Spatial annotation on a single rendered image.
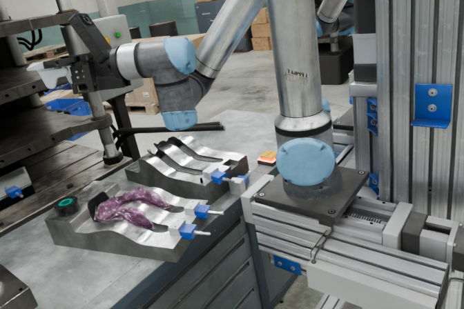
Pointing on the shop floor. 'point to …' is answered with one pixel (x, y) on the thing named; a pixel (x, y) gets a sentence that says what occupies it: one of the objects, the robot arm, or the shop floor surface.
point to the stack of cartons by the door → (261, 32)
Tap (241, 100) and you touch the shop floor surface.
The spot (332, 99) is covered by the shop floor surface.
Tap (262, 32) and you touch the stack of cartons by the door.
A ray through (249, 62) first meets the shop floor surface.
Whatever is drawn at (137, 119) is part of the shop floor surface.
